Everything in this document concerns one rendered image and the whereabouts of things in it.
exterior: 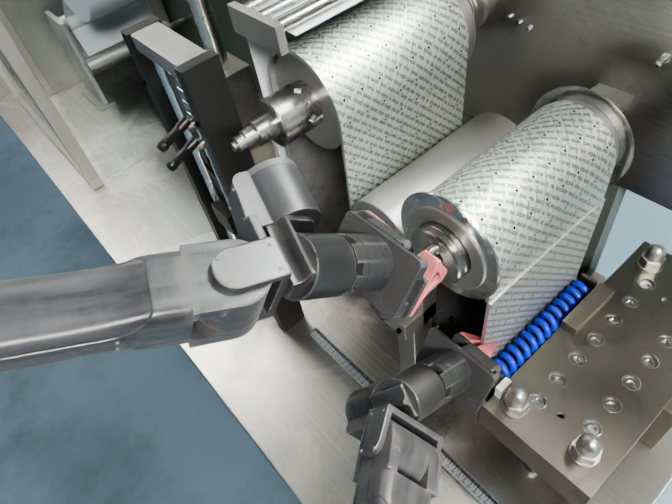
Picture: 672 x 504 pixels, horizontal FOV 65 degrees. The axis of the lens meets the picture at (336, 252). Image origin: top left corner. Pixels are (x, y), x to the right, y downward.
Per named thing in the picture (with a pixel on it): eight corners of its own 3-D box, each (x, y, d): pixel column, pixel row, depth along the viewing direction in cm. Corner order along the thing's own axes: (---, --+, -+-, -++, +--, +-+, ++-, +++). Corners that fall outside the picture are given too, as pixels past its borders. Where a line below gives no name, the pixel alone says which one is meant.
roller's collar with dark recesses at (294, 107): (263, 134, 71) (251, 93, 66) (297, 113, 73) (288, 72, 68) (291, 154, 67) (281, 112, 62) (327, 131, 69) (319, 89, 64)
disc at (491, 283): (396, 244, 70) (405, 169, 58) (398, 242, 70) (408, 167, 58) (482, 319, 64) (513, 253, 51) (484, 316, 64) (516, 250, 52)
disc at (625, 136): (517, 149, 79) (548, 66, 67) (519, 147, 79) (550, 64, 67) (603, 206, 73) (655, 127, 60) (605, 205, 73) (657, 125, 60)
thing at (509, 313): (474, 374, 76) (487, 302, 62) (571, 279, 84) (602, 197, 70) (477, 376, 75) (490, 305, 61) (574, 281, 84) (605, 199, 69)
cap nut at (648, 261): (631, 265, 82) (640, 246, 78) (644, 251, 83) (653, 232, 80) (654, 278, 80) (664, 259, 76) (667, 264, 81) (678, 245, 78)
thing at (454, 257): (407, 256, 65) (412, 218, 59) (419, 247, 66) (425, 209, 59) (454, 295, 62) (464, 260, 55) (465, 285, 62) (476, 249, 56)
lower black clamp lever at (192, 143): (169, 169, 66) (162, 163, 65) (197, 140, 66) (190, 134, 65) (174, 174, 65) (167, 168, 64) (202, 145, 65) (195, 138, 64)
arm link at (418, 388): (422, 425, 56) (398, 376, 57) (382, 436, 61) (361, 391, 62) (458, 400, 60) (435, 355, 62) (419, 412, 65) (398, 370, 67)
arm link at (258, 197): (211, 339, 44) (222, 294, 37) (167, 227, 48) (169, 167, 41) (334, 297, 49) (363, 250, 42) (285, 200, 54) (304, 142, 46)
